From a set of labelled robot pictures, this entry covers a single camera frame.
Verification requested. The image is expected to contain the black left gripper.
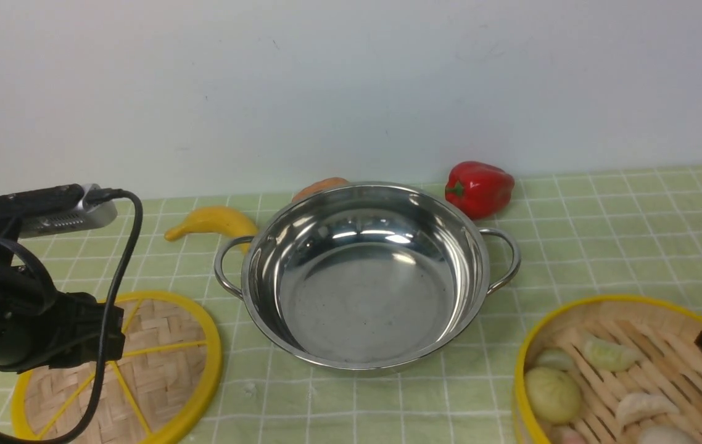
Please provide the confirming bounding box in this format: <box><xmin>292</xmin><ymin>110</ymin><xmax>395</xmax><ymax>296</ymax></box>
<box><xmin>0</xmin><ymin>239</ymin><xmax>126</xmax><ymax>374</ymax></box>

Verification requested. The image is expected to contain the yellow rimmed bamboo steamer basket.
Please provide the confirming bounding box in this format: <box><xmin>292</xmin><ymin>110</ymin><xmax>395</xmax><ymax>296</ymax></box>
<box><xmin>512</xmin><ymin>295</ymin><xmax>702</xmax><ymax>443</ymax></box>

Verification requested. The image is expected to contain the yellow rimmed bamboo steamer lid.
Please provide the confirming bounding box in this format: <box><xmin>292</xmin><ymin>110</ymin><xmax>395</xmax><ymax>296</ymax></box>
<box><xmin>10</xmin><ymin>290</ymin><xmax>222</xmax><ymax>443</ymax></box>

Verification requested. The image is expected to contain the stainless steel pot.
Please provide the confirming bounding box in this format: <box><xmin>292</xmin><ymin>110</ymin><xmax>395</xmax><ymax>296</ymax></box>
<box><xmin>213</xmin><ymin>182</ymin><xmax>521</xmax><ymax>373</ymax></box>

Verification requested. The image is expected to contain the white dumpling centre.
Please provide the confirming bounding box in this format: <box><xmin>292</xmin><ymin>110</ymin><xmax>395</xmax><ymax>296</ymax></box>
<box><xmin>615</xmin><ymin>392</ymin><xmax>680</xmax><ymax>432</ymax></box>

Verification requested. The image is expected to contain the white round bun front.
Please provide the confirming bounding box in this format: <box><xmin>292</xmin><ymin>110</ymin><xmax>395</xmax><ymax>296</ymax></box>
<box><xmin>637</xmin><ymin>425</ymin><xmax>697</xmax><ymax>444</ymax></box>

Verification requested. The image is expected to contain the pale green dumpling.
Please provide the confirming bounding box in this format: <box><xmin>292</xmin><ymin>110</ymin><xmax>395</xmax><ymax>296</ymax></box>
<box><xmin>580</xmin><ymin>335</ymin><xmax>645</xmax><ymax>372</ymax></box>

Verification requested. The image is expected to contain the small green dumpling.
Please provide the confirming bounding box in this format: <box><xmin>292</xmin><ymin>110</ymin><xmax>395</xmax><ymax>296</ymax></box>
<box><xmin>532</xmin><ymin>348</ymin><xmax>576</xmax><ymax>372</ymax></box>

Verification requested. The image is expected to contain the round green bun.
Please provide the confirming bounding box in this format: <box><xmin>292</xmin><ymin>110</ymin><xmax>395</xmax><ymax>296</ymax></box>
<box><xmin>525</xmin><ymin>366</ymin><xmax>582</xmax><ymax>425</ymax></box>

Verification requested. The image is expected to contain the pink dumpling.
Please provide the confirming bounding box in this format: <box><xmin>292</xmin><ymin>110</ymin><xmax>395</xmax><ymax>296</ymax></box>
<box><xmin>549</xmin><ymin>426</ymin><xmax>587</xmax><ymax>444</ymax></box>

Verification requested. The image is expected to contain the yellow toy banana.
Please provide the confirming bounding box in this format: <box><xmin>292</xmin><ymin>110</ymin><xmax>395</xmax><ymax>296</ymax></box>
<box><xmin>163</xmin><ymin>205</ymin><xmax>258</xmax><ymax>242</ymax></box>

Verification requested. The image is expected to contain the red toy bell pepper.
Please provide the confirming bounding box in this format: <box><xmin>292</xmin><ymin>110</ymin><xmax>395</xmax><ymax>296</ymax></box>
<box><xmin>444</xmin><ymin>161</ymin><xmax>515</xmax><ymax>220</ymax></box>

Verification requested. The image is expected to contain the orange toy vegetable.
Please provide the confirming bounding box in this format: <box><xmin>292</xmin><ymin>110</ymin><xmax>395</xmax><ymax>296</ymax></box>
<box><xmin>291</xmin><ymin>177</ymin><xmax>349</xmax><ymax>202</ymax></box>

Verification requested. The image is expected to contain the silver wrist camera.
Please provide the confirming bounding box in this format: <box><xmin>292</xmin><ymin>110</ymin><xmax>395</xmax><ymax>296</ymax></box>
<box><xmin>14</xmin><ymin>183</ymin><xmax>118</xmax><ymax>239</ymax></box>

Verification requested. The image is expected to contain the black camera cable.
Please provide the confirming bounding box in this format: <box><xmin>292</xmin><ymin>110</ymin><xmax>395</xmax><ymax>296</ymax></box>
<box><xmin>0</xmin><ymin>189</ymin><xmax>144</xmax><ymax>444</ymax></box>

